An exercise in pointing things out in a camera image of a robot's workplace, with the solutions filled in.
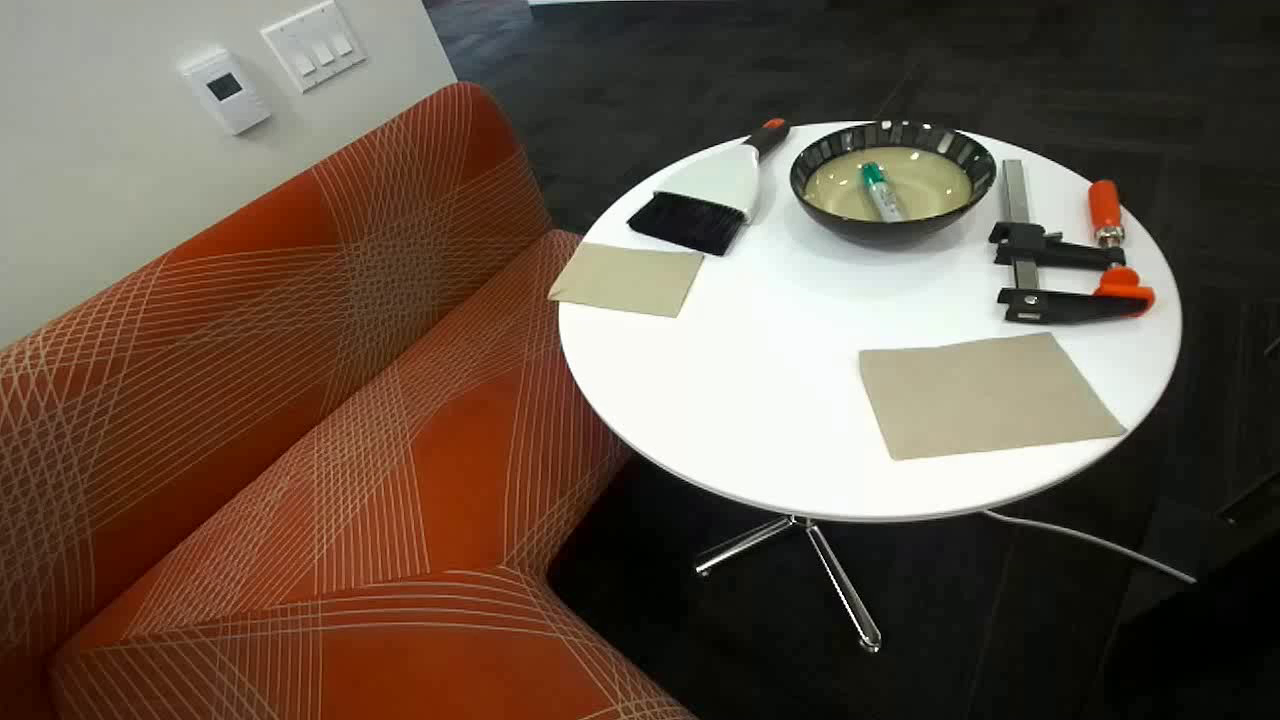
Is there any white light switch plate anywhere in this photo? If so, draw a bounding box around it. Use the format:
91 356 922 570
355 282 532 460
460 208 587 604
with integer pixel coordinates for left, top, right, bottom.
258 0 363 91

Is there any white cable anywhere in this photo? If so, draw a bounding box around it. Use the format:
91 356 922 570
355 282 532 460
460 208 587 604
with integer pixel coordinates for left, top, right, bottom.
977 503 1198 587

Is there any orange patterned sofa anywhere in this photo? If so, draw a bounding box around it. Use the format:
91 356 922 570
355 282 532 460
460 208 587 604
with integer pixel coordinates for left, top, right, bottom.
0 84 689 720

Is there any orange black bar clamp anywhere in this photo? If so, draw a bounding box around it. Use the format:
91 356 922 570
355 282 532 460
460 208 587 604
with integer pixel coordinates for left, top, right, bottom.
986 161 1155 323

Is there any black bowl cream inside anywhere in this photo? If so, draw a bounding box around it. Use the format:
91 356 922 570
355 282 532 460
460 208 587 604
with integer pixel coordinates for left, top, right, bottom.
788 115 997 241

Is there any white thermostat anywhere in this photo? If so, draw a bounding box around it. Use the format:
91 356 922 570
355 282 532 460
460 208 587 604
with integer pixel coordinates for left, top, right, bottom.
180 47 270 136

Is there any green capped marker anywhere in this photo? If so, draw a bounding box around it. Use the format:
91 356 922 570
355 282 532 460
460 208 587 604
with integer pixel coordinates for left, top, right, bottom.
861 162 903 222

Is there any chrome table base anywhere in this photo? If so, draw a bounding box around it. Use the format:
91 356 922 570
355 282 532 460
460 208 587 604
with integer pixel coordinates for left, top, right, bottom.
691 511 888 654

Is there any large beige cloth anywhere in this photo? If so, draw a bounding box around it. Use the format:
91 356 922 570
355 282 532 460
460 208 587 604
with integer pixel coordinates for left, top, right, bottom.
861 330 1122 460

